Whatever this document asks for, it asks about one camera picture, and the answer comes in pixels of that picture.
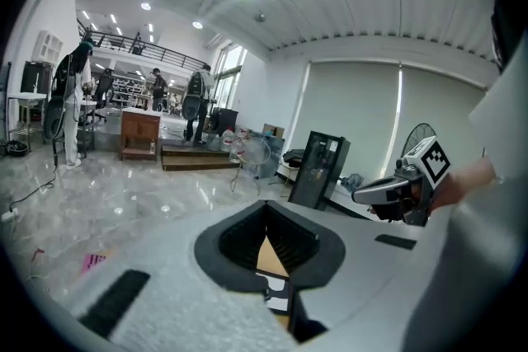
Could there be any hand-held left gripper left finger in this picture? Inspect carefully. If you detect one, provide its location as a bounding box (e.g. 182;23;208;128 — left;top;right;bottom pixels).
65;199;300;352

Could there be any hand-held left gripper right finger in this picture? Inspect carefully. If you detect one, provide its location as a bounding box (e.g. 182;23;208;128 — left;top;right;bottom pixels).
266;199;426;344

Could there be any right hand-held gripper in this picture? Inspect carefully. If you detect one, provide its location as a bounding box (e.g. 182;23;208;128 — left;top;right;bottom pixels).
351;135;451;226

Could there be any person's right forearm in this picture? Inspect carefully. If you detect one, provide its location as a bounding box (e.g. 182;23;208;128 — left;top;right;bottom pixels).
428;158;498;215

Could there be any blue cloth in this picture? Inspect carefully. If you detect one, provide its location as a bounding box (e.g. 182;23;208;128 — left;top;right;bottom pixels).
340;173;366;193

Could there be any black standing fan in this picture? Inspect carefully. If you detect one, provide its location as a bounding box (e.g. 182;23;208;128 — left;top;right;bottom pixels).
402;122;437;157

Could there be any black glass-door cabinet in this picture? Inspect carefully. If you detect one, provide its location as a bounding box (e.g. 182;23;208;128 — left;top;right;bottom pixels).
287;130;351;211

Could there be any pink book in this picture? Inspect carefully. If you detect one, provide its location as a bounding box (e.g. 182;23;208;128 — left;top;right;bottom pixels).
80;253;109;276

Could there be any dark cloth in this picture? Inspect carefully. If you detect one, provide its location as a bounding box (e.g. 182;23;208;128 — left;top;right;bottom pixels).
281;148;306;168

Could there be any large blue water jug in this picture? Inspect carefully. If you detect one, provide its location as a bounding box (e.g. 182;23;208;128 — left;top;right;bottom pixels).
263;135;286;178

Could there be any wooden step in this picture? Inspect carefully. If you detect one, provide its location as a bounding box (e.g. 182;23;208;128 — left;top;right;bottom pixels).
159;142;243;172

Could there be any clear water bottle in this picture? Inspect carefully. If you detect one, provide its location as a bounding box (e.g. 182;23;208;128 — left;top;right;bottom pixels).
229;132;248;165
205;131;223;153
220;127;236;153

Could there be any person's shirt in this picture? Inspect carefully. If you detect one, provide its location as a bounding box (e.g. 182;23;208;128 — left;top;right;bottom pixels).
469;32;528;182

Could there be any wooden cabinet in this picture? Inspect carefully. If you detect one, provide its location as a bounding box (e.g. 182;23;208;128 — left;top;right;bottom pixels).
119;106;162;162

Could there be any black low cabinet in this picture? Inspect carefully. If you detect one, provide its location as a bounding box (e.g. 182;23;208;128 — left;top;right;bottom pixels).
210;107;239;137

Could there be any tall glass window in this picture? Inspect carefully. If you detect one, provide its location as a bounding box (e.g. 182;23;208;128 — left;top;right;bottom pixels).
214;45;248;112

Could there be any black office chair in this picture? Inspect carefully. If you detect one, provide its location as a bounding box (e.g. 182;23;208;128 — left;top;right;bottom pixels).
93;68;116;124

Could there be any white table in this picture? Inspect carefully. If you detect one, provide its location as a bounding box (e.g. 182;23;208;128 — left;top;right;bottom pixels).
7;92;47;153

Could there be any black mezzanine railing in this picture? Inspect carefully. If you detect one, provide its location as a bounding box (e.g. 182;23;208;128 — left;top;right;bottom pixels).
76;18;210;72

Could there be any gold wire chair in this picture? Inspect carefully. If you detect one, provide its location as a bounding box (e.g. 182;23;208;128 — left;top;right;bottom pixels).
267;150;307;199

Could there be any gold wire side table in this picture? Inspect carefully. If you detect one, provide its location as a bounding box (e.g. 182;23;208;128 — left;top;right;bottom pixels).
229;135;272;197

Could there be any black power adapter cable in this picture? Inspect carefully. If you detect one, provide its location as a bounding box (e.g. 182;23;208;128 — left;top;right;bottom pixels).
7;154;59;212

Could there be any white wall shelf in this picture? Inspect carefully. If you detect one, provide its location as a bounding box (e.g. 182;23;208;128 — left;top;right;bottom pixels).
35;30;64;63

